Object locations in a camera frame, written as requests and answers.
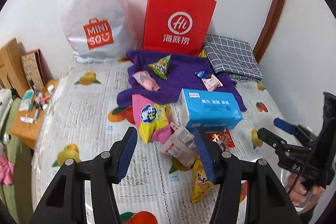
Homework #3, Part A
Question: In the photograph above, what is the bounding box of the brown framed picture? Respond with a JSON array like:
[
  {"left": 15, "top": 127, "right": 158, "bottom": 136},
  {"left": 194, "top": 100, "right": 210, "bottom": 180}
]
[{"left": 21, "top": 49, "right": 46, "bottom": 90}]

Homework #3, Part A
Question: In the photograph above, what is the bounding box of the grey checked folded cloth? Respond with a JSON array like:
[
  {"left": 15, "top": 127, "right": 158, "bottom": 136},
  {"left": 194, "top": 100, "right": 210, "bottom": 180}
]
[{"left": 204, "top": 35, "right": 263, "bottom": 81}]

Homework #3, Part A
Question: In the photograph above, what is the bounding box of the purple towel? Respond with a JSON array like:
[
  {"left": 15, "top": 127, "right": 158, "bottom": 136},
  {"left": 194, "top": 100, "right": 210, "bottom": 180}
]
[{"left": 116, "top": 49, "right": 247, "bottom": 113}]

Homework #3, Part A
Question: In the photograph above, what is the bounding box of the wooden side table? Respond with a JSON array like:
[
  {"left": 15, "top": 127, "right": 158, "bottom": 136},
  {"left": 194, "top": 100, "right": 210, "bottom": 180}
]
[{"left": 10, "top": 78, "right": 60, "bottom": 150}]

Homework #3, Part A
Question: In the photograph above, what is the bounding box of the white Miniso plastic bag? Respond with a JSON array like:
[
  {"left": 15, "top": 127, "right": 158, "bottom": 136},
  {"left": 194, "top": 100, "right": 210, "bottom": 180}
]
[{"left": 58, "top": 0, "right": 138, "bottom": 63}]

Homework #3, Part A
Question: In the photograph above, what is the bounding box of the yellow triangular snack pack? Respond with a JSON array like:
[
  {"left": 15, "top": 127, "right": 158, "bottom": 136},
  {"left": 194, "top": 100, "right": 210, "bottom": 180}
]
[{"left": 190, "top": 157, "right": 218, "bottom": 203}]

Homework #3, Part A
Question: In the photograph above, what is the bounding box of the white pink small packet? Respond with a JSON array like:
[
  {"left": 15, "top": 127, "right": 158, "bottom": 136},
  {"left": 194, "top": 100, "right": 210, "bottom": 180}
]
[{"left": 194, "top": 71, "right": 223, "bottom": 92}]

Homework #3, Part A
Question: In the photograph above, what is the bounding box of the fruit pattern tablecloth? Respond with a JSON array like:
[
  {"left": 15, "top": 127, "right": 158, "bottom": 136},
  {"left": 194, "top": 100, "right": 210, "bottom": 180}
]
[{"left": 32, "top": 61, "right": 295, "bottom": 223}]

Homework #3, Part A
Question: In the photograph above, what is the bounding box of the green triangular snack pack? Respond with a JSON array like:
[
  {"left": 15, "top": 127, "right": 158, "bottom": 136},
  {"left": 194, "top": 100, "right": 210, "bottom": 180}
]
[{"left": 147, "top": 55, "right": 171, "bottom": 81}]

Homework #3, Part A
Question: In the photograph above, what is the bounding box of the pink yellow snack bag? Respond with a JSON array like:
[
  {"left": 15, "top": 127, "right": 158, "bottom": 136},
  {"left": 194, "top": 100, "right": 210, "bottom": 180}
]
[{"left": 132, "top": 94, "right": 173, "bottom": 144}]

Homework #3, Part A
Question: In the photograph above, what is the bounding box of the white red packet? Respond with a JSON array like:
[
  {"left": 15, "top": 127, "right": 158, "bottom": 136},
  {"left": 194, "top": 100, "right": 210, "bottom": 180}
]
[{"left": 160, "top": 126, "right": 198, "bottom": 167}]

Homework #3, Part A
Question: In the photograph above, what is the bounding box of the red paper shopping bag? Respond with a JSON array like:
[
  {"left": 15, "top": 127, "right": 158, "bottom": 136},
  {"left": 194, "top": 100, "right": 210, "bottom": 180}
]
[{"left": 142, "top": 0, "right": 217, "bottom": 56}]

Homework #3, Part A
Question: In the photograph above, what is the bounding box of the person's right hand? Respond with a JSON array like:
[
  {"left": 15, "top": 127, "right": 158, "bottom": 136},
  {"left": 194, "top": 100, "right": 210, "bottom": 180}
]
[{"left": 285, "top": 173, "right": 325, "bottom": 208}]

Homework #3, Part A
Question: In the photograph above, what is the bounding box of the wooden chair back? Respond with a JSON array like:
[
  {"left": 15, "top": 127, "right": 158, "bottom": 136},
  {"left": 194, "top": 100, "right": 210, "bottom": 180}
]
[{"left": 1, "top": 39, "right": 29, "bottom": 98}]

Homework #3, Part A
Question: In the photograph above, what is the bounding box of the blue tissue pack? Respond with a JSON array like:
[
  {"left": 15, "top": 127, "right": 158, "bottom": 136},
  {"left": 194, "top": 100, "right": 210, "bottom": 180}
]
[{"left": 177, "top": 89, "right": 243, "bottom": 132}]

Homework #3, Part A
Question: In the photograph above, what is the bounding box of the brown wooden door frame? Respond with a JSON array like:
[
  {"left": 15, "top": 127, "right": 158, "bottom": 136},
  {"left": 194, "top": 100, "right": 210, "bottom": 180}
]
[{"left": 253, "top": 0, "right": 286, "bottom": 63}]

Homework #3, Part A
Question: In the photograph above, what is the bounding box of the red snack packet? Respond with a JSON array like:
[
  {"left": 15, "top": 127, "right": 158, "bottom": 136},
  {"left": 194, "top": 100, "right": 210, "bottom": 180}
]
[{"left": 207, "top": 129, "right": 235, "bottom": 151}]

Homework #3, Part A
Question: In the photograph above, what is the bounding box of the pink small snack packet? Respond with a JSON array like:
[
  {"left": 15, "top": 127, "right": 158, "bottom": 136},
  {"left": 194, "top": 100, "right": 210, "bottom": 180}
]
[{"left": 132, "top": 71, "right": 161, "bottom": 91}]

